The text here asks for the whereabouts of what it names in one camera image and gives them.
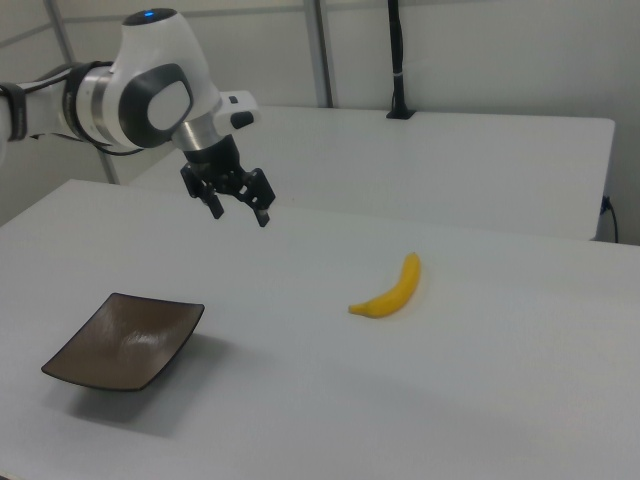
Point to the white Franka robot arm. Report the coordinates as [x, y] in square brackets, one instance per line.
[150, 55]

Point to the black pole base clamp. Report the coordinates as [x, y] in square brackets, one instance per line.
[401, 114]

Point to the white side table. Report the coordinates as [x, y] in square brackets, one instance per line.
[425, 165]

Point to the grey metal frame post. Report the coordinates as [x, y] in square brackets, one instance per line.
[65, 45]
[322, 50]

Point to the brown square ceramic plate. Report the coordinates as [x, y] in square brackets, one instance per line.
[125, 340]

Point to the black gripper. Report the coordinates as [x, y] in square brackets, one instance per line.
[220, 160]

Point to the yellow banana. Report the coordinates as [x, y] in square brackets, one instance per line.
[395, 295]

